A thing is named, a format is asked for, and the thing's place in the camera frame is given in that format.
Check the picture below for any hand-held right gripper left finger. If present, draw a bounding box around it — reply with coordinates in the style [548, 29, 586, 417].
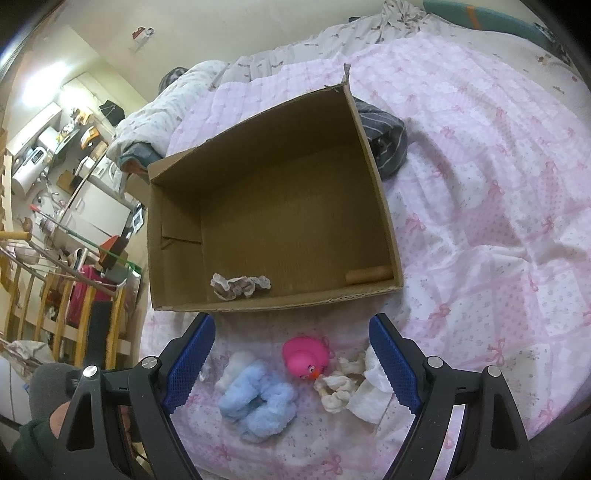
[51, 313, 217, 480]

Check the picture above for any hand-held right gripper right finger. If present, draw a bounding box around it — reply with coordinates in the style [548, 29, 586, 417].
[368, 313, 536, 480]

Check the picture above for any white cloth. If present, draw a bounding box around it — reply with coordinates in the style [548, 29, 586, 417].
[347, 346, 402, 423]

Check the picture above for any small white plush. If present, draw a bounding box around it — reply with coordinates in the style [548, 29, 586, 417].
[215, 350, 258, 393]

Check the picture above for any cream knotted cloth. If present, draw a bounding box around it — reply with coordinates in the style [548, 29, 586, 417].
[314, 353, 370, 414]

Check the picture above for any light blue fluffy plush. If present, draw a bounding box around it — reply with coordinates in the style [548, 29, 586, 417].
[218, 361, 296, 444]

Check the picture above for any pink rubber duck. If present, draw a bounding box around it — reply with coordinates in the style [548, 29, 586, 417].
[281, 336, 331, 381]

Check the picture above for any brown cardboard box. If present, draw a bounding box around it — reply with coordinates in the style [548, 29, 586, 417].
[147, 62, 406, 312]

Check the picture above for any beige scrunchie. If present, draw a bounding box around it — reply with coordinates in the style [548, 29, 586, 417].
[210, 272, 272, 302]

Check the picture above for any small brown cylinder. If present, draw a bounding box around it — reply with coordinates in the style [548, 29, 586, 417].
[345, 266, 391, 283]

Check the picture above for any red bag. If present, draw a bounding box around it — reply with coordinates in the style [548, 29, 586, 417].
[67, 264, 112, 326]

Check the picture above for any person's grey socked foot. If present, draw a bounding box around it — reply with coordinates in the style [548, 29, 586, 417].
[28, 362, 86, 418]

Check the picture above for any white crumpled bag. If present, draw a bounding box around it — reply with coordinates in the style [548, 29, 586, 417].
[0, 339, 56, 370]

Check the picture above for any white kitchen base cabinet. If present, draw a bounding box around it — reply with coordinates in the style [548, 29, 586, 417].
[60, 182, 132, 241]

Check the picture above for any person's green trouser leg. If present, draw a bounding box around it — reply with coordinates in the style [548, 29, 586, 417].
[10, 418, 61, 480]

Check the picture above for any white washing machine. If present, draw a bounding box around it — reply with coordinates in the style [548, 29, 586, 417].
[76, 157, 123, 195]

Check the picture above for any teal cloth pile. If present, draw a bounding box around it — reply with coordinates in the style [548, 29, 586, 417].
[117, 142, 155, 172]

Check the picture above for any dark grey striped garment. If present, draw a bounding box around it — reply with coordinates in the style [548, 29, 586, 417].
[355, 102, 409, 180]

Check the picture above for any white floral duvet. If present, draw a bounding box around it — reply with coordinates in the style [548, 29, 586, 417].
[107, 60, 229, 160]

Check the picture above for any black hanging garment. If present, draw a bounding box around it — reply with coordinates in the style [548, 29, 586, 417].
[99, 99, 126, 125]

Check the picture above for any dark striped cloth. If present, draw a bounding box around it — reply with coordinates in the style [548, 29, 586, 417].
[159, 67, 190, 93]

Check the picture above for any white printed bed sheet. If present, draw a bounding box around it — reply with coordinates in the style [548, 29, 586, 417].
[212, 0, 591, 116]

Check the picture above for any teal cushion with orange band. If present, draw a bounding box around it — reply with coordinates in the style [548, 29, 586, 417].
[422, 0, 561, 51]

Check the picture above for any yellow wooden frame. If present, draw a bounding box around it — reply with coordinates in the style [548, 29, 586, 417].
[0, 258, 134, 365]

